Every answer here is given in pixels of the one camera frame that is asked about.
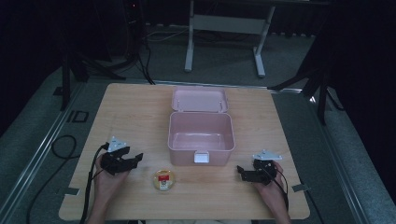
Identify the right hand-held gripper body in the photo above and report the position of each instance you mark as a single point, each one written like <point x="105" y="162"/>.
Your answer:
<point x="264" y="171"/>

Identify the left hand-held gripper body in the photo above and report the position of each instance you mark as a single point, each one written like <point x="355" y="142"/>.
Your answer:
<point x="114" y="163"/>

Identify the round snack cup red label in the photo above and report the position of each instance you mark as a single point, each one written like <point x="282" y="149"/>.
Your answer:
<point x="164" y="180"/>

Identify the pink plastic storage box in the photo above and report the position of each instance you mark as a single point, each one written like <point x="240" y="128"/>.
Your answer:
<point x="199" y="124"/>

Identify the person's right hand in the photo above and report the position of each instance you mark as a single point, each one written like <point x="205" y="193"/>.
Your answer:
<point x="274" y="191"/>

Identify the person's left hand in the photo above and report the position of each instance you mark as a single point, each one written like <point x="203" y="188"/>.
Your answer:
<point x="107" y="185"/>

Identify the grey tape piece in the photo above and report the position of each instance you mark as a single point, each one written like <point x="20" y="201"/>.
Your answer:
<point x="300" y="188"/>
<point x="71" y="191"/>

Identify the person's light clothing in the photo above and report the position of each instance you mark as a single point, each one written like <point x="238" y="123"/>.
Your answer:
<point x="199" y="221"/>

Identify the black tripod stand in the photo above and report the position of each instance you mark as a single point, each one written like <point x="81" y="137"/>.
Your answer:
<point x="66" y="81"/>
<point x="322" y="93"/>

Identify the dark computer tower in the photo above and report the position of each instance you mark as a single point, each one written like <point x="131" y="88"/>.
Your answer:
<point x="134" y="25"/>

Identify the metal floor rail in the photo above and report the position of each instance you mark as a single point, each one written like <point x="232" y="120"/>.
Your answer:
<point x="37" y="152"/>
<point x="342" y="174"/>
<point x="218" y="84"/>

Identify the white metal desk frame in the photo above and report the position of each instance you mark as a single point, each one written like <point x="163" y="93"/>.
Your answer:
<point x="229" y="23"/>

